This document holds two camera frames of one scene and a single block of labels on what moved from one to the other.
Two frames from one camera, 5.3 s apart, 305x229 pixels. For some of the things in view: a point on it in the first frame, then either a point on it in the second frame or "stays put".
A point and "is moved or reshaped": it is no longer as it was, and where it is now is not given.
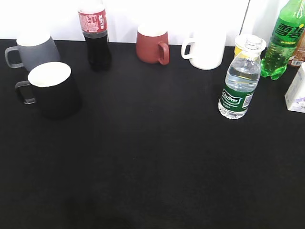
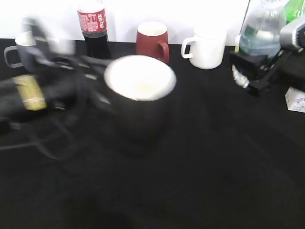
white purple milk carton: (295, 97) stays put
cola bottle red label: (93, 21) stays put
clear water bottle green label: (243, 75) to (260, 33)
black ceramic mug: (51, 86) is moved or reshaped
